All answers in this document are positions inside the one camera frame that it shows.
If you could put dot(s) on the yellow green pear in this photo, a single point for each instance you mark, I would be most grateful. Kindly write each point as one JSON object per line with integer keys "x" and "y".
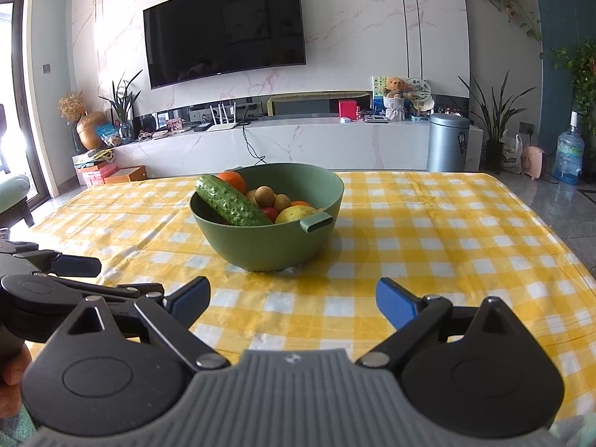
{"x": 293, "y": 215}

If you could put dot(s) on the red box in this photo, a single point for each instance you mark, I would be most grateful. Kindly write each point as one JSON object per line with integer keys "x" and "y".
{"x": 347, "y": 109}

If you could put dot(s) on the green colander bowl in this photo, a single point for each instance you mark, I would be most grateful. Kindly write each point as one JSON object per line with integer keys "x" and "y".
{"x": 270, "y": 247}

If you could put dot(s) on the blue picture card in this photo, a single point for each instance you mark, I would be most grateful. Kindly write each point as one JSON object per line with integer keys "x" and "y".
{"x": 379, "y": 95}

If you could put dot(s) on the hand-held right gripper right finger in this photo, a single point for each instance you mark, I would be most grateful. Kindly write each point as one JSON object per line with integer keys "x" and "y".
{"x": 396, "y": 302}

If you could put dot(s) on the blue snack bag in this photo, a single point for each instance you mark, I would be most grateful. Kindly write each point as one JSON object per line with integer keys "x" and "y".
{"x": 108, "y": 134}

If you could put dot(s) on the dark sliding door frame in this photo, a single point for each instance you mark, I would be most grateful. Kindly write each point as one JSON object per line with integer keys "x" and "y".
{"x": 18, "y": 79}

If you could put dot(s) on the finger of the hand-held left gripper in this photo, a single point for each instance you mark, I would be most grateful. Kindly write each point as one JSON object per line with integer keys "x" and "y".
{"x": 125, "y": 291}
{"x": 70, "y": 265}

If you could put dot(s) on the potted snake plant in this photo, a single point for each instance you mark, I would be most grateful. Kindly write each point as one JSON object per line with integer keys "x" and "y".
{"x": 494, "y": 153}

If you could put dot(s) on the trailing pothos plant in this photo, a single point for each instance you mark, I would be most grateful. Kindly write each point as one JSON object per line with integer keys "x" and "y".
{"x": 582, "y": 74}

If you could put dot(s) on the white router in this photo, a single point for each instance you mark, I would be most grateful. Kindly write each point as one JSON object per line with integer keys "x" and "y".
{"x": 222, "y": 125}

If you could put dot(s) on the gold gourd vase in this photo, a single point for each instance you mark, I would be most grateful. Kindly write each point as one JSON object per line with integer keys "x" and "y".
{"x": 91, "y": 131}

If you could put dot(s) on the grey blue pedal bin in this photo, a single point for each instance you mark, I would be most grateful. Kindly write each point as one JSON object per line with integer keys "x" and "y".
{"x": 447, "y": 144}

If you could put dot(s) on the black wall television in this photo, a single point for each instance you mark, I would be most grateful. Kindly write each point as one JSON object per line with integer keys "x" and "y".
{"x": 223, "y": 28}

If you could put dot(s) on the brown teddy bear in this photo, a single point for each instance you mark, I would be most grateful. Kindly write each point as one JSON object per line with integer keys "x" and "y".
{"x": 394, "y": 91}

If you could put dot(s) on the small red plum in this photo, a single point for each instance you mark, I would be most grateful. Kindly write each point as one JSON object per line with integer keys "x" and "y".
{"x": 269, "y": 213}

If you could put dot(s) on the stack of pink boxes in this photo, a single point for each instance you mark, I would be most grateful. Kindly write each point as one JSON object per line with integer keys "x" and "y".
{"x": 95, "y": 174}

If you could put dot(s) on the blue water jug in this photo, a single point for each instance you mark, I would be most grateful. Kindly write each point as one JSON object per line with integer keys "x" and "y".
{"x": 569, "y": 158}

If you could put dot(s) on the orange box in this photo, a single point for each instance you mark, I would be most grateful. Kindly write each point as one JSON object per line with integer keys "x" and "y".
{"x": 125, "y": 175}

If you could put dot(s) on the person's left hand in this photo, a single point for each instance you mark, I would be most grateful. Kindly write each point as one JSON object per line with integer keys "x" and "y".
{"x": 11, "y": 370}

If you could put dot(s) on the pale green armchair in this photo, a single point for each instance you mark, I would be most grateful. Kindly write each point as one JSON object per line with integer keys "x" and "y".
{"x": 14, "y": 195}

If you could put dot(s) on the wall outlet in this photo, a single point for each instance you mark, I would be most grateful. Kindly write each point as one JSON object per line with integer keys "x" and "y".
{"x": 526, "y": 128}

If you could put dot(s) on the white plastic bag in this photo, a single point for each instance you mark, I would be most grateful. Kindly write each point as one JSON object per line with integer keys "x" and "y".
{"x": 511, "y": 156}

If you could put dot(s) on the round paper fan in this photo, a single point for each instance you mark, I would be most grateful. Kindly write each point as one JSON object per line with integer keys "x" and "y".
{"x": 419, "y": 93}

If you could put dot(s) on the brown longan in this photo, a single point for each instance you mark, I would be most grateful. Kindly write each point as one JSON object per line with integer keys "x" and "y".
{"x": 281, "y": 202}
{"x": 251, "y": 197}
{"x": 263, "y": 194}

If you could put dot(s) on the dried flower bunch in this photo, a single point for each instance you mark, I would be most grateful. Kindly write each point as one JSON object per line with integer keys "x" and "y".
{"x": 72, "y": 105}

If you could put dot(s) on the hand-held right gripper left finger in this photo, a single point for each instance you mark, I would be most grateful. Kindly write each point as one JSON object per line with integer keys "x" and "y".
{"x": 188, "y": 300}

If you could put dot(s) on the orange tangerine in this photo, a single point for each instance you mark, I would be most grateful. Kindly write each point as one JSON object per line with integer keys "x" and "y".
{"x": 233, "y": 180}
{"x": 301, "y": 204}

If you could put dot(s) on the small pink heater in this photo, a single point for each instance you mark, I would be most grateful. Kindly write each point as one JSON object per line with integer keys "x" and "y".
{"x": 533, "y": 162}

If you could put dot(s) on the yellow checkered tablecloth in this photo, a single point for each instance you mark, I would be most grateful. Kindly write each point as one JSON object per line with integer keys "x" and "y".
{"x": 442, "y": 242}

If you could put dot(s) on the green cucumber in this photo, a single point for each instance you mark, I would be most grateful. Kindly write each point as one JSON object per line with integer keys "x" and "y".
{"x": 230, "y": 202}

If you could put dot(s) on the green leafy plant in vase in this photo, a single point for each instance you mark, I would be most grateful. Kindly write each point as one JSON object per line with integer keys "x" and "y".
{"x": 122, "y": 107}

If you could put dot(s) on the white marble television cabinet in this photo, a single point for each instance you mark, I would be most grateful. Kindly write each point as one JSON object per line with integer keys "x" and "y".
{"x": 326, "y": 144}

